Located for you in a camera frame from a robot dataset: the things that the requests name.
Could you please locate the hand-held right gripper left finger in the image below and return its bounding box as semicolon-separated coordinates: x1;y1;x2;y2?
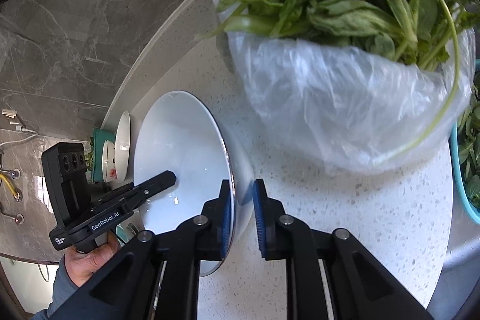
49;179;235;320

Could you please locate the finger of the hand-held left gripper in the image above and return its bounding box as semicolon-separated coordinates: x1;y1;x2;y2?
98;171;177;216

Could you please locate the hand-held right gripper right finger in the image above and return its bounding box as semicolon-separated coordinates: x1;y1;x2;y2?
253;178;436;320

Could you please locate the small red print bowl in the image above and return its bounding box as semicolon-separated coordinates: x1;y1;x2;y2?
102;140;118;183

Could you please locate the large white bowl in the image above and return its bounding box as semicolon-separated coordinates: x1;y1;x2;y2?
133;91;256;276

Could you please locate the medium white bowl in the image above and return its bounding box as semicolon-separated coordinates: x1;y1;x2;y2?
114;111;131;182

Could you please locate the person's left forearm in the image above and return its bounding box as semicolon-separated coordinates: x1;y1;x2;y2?
34;260;81;315

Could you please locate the person's left hand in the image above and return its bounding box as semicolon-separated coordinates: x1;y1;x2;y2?
64;232;121;287

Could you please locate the green basin of greens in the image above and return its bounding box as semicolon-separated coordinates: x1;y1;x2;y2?
90;128;117;183

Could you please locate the clear plastic bag of greens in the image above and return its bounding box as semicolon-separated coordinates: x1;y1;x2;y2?
200;0;477;176

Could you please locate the teal colander of greens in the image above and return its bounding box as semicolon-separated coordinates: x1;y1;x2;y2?
448;73;480;223

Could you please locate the yellow gas hose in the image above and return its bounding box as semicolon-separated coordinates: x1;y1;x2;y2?
0;172;21;201

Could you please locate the white power cable with plug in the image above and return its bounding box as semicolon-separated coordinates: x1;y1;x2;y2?
0;119;38;156

